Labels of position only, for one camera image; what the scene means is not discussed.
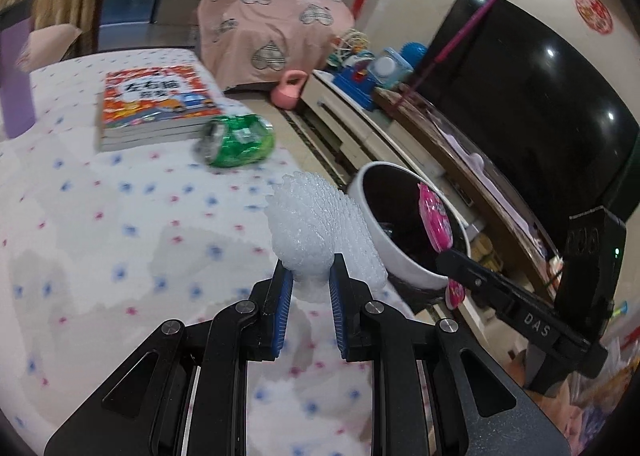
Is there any black television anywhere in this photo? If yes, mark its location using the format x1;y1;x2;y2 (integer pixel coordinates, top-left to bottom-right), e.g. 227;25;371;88
417;0;640;261

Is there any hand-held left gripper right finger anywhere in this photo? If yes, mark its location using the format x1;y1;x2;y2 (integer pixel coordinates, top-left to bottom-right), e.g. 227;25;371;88
327;253;561;456

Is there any round red wall decal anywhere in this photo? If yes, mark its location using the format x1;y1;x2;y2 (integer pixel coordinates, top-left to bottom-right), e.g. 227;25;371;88
574;0;615;35

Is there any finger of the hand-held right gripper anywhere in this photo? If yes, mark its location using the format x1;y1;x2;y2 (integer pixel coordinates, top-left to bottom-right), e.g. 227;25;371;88
435;248;521;321

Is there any purple box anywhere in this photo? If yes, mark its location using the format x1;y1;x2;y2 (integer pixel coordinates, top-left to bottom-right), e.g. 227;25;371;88
0;3;36;139

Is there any blue spiky ball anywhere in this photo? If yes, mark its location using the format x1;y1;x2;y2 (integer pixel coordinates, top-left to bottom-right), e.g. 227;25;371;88
402;42;428;67

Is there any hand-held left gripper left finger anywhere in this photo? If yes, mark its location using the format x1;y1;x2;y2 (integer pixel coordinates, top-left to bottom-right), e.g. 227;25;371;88
44;258;296;456

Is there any cream television cabinet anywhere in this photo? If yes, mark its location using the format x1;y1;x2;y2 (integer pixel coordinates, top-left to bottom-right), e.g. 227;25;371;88
292;70;566;297

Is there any blue toy machine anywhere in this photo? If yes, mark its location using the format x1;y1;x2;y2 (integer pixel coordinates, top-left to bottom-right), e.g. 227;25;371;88
332;48;416;109

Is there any clear bubble wrap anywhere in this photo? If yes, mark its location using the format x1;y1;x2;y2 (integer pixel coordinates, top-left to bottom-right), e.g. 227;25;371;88
265;171;388;299

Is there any pink kettlebell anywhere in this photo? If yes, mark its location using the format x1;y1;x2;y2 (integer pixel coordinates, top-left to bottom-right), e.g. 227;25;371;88
271;70;307;110

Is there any pink heart-print cover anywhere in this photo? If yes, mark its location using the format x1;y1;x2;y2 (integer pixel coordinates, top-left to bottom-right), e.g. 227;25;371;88
194;0;357;91

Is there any beige sofa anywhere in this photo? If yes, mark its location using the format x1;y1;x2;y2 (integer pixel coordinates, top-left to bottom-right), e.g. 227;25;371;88
20;23;83;71

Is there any crushed green can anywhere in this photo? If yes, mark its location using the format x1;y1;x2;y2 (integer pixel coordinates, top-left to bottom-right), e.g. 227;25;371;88
201;113;277;167

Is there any pink snack wrapper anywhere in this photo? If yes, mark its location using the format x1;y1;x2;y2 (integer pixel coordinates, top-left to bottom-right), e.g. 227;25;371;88
417;183;468;309

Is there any stack of colourful books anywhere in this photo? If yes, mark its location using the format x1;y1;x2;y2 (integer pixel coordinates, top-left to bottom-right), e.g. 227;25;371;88
97;64;226;153

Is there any pink stick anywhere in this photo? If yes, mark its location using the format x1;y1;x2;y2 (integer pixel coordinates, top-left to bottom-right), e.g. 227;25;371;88
407;0;500;96

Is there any sliding glass door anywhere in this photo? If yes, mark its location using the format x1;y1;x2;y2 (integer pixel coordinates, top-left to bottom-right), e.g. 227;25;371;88
97;0;201;49

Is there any black bin with white rim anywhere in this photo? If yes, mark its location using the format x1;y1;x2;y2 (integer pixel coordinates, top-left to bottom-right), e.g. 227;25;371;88
347;161;473;309

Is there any toy ferris wheel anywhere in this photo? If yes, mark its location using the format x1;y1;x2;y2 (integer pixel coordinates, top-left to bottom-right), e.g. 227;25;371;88
327;30;373;69

